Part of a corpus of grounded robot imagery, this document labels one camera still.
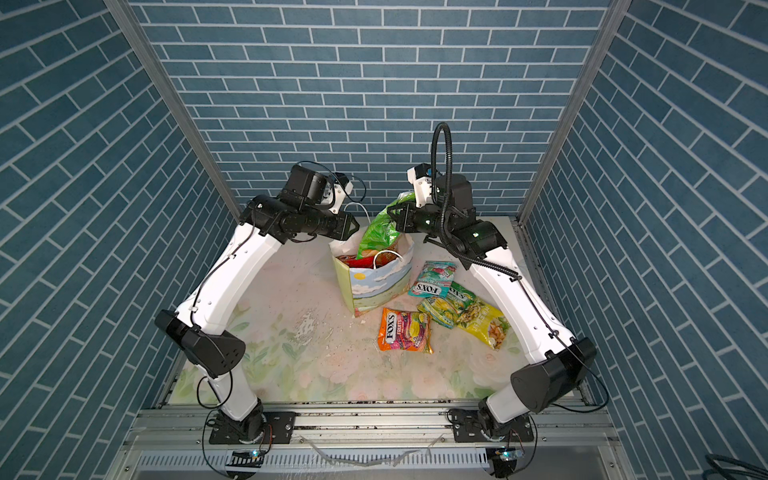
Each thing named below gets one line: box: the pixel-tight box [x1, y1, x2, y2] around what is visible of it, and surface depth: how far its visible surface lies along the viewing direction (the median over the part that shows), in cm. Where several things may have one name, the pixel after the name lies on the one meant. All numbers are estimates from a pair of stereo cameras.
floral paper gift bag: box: [329, 228, 414, 317], surface depth 82 cm
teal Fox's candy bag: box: [408, 261, 457, 298], surface depth 100 cm
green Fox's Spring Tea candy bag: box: [417, 281, 476, 329], surface depth 96 cm
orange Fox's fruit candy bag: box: [378, 308, 434, 355], surface depth 90 cm
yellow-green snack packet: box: [456, 298, 510, 350], surface depth 91 cm
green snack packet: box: [356, 192, 416, 260], surface depth 71 cm
